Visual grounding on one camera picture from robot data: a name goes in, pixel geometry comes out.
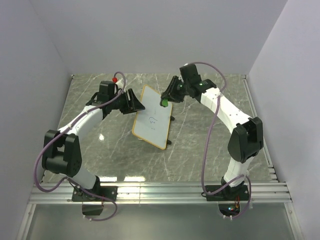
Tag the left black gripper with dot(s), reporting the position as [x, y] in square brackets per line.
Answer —
[136, 105]

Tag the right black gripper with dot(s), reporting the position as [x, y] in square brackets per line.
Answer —
[172, 95]

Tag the green whiteboard eraser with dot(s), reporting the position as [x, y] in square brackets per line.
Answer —
[164, 103]

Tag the white board with orange frame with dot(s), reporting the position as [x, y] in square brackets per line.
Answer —
[152, 124]

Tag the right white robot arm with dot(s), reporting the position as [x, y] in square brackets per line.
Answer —
[246, 133]

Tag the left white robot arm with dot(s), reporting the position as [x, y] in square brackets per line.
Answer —
[61, 152]

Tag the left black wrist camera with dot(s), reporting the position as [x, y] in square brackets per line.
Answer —
[108, 89]

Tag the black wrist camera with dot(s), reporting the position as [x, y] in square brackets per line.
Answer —
[108, 89]
[189, 74]

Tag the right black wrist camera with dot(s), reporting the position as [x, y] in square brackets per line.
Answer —
[189, 74]

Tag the right side aluminium rail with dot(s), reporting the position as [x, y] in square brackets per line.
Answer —
[263, 153]

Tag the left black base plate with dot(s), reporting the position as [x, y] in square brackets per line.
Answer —
[94, 195]

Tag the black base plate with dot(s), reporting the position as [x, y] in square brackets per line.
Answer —
[94, 195]
[231, 194]

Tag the aluminium mounting rail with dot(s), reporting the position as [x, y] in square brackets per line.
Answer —
[162, 193]

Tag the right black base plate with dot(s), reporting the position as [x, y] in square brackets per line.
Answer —
[231, 194]

